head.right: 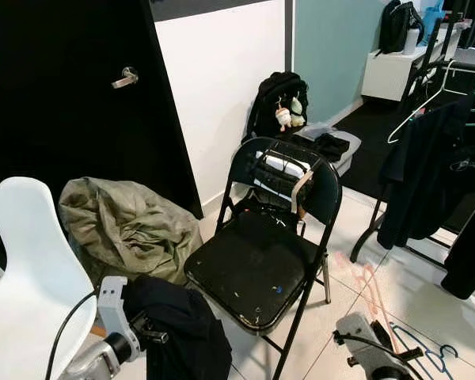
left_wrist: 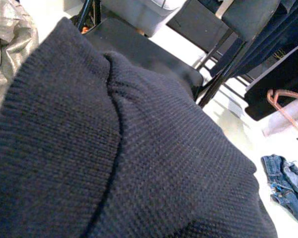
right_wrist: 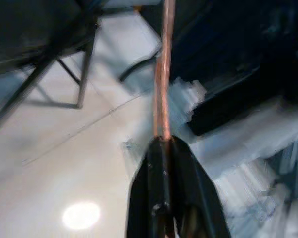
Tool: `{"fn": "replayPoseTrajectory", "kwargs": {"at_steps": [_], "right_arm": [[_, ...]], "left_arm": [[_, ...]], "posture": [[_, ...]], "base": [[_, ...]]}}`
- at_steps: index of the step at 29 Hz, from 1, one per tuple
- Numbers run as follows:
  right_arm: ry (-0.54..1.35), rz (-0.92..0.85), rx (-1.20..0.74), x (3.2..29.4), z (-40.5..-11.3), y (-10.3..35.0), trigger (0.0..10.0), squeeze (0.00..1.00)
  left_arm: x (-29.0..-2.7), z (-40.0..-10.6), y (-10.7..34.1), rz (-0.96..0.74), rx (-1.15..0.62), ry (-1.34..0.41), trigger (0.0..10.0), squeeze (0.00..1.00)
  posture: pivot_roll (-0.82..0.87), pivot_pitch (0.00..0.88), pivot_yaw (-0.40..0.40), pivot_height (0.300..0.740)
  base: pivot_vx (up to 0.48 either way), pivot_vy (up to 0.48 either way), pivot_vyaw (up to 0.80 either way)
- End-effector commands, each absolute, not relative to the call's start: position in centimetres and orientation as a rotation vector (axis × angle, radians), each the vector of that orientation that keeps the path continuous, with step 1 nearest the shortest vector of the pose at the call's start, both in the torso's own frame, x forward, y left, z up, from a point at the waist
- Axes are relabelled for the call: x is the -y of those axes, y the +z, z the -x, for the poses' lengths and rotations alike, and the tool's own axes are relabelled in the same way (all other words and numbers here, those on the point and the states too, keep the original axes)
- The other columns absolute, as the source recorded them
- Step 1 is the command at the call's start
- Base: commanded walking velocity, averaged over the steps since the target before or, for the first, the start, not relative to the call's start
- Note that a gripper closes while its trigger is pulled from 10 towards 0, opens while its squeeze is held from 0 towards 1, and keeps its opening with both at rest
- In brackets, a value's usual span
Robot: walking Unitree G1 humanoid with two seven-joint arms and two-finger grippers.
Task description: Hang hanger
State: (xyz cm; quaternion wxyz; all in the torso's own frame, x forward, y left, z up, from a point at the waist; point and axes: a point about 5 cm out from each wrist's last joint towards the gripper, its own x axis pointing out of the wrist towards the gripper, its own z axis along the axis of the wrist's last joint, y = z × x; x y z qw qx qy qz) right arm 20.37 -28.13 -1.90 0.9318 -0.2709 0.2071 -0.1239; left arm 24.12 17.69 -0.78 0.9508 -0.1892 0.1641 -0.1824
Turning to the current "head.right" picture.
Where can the olive green cloth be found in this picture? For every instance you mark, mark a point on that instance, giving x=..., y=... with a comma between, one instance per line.
x=127, y=229

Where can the black metal clothes rack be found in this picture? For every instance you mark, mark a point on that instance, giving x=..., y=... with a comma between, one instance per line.
x=370, y=231

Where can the black garment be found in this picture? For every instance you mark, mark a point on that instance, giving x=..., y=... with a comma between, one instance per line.
x=182, y=332

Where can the white moulded chair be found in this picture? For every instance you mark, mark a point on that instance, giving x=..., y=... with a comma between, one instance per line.
x=39, y=269

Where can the white plush toy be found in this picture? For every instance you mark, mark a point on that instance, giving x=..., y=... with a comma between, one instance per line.
x=283, y=119

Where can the black metal folding chair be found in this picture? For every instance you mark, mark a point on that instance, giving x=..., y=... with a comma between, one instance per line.
x=253, y=261

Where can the grey storage bin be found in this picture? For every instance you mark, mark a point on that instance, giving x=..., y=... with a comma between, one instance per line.
x=355, y=146

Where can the navy polo shirt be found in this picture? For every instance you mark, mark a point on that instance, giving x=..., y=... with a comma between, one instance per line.
x=423, y=170

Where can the white bottle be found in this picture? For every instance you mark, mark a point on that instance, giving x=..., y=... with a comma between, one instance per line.
x=411, y=42

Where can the black backpack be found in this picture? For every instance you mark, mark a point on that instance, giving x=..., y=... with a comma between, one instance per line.
x=269, y=91

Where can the black cloth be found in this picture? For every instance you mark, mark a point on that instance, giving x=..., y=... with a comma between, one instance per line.
x=332, y=146

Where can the black bag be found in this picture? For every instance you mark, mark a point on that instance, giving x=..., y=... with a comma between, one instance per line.
x=400, y=28

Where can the green plush toy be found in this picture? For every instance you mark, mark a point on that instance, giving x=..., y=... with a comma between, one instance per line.
x=298, y=111

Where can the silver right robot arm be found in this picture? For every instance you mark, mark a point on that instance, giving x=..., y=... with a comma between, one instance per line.
x=396, y=374

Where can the white low shelf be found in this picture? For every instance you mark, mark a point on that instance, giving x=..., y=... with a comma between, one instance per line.
x=388, y=75

